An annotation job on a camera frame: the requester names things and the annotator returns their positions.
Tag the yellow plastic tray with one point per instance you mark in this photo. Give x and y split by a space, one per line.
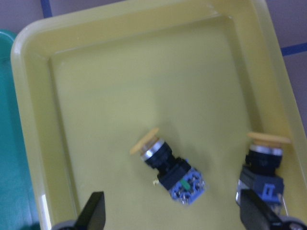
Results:
90 84

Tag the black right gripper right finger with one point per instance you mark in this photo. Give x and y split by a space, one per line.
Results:
255 214

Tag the green plastic tray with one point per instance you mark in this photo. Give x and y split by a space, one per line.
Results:
17 202

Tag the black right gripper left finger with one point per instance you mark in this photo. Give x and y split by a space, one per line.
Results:
93 215

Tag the yellow push button switch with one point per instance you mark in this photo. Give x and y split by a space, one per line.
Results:
258 173
184 183

